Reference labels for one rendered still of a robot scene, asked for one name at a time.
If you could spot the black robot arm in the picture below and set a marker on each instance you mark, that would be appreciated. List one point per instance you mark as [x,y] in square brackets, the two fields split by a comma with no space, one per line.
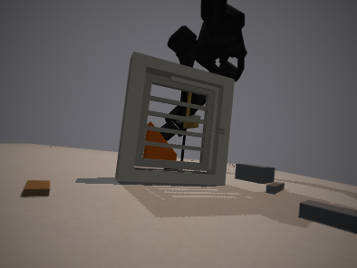
[228,22]

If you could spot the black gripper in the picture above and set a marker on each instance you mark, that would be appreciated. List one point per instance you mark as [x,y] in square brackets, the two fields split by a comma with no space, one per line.
[189,49]

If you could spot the grey slatted rack door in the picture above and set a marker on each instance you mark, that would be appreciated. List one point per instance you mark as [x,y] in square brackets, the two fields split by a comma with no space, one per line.
[145,70]

